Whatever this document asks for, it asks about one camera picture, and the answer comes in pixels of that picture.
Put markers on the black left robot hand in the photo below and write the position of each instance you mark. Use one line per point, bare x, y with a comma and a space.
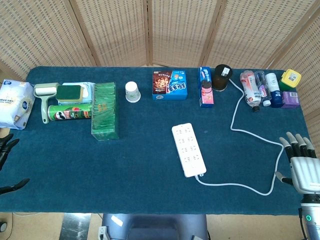
5, 146

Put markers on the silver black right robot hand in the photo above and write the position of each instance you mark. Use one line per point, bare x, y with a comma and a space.
306, 172

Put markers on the white power strip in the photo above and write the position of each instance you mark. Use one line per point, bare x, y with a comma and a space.
188, 150

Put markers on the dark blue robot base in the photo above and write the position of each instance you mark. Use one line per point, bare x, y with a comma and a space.
155, 227

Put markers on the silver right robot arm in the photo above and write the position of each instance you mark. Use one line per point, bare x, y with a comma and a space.
312, 225

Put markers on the white tissue pack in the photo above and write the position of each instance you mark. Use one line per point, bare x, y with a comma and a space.
13, 103

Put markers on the green Pringles can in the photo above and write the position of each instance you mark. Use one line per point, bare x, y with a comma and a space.
67, 112

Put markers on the small purple box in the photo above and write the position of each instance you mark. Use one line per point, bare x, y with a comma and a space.
290, 100

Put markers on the green yellow sponge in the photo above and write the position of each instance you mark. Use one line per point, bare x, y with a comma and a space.
68, 92

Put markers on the white and blue bottle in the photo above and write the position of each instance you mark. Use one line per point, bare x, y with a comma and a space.
273, 90

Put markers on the yellow green lidded container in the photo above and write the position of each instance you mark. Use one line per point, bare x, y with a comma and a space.
290, 78

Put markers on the clear bottle with purple label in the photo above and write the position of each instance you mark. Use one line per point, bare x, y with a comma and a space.
262, 86

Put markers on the light blue wet wipes pack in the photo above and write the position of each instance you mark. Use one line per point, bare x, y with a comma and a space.
88, 91

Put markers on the plastic bottle with red label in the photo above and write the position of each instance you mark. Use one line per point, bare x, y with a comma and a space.
250, 87

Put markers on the green tea box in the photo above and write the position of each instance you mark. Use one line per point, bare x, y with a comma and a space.
105, 110

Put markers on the grey metal plate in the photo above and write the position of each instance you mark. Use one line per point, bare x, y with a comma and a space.
75, 226

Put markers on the black mesh pen holder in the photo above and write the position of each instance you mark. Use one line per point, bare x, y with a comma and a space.
221, 77

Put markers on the slim blue pink Oreo box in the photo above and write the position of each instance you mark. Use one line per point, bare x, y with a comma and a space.
206, 90

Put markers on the blue tablecloth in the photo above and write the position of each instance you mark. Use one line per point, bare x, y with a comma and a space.
140, 162

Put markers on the white paper cup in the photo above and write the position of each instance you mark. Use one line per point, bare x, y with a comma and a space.
132, 92

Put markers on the blue chocolate cookie box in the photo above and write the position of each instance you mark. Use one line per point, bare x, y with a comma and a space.
170, 86

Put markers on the woven wooden folding screen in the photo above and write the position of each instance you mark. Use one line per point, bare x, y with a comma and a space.
175, 30

